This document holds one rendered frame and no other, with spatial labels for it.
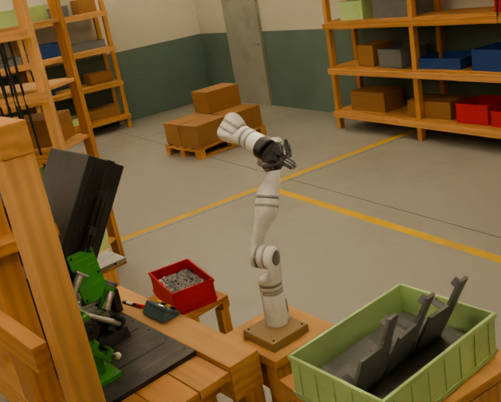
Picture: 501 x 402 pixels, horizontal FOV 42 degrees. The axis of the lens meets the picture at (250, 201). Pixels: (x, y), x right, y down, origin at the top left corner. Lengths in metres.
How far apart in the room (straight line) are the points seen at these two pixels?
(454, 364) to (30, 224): 1.40
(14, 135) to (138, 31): 10.62
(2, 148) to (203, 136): 6.91
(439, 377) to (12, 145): 1.48
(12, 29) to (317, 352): 3.55
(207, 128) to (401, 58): 2.63
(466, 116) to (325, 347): 5.37
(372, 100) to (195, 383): 6.52
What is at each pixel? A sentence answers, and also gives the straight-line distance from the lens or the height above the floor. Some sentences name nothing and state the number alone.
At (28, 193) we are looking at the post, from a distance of 1.84.
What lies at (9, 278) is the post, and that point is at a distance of 2.29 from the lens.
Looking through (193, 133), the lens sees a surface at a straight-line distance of 8.61.
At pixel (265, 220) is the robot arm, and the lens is 2.49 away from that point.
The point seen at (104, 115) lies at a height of 0.31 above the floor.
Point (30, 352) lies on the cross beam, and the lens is 2.08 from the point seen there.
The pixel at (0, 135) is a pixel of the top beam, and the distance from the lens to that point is 1.79.
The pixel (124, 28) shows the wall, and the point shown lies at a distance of 12.27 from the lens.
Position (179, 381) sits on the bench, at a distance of 2.43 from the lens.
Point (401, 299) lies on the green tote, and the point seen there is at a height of 0.89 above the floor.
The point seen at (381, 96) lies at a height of 0.47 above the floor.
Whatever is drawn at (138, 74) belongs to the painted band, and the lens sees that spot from 12.36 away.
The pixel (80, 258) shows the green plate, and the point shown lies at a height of 1.25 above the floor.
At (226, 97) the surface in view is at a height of 0.59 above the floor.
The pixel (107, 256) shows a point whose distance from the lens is 2.97.
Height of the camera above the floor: 2.20
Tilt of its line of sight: 19 degrees down
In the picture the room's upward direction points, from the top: 10 degrees counter-clockwise
